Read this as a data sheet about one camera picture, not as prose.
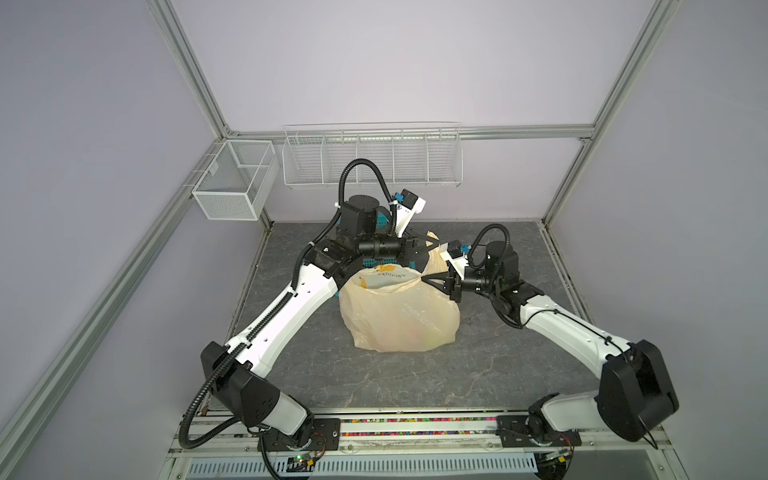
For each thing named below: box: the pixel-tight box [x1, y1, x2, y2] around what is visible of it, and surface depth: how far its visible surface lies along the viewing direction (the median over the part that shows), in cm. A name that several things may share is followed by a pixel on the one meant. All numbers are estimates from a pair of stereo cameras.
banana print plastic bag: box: [339, 232, 461, 353], surface depth 78 cm
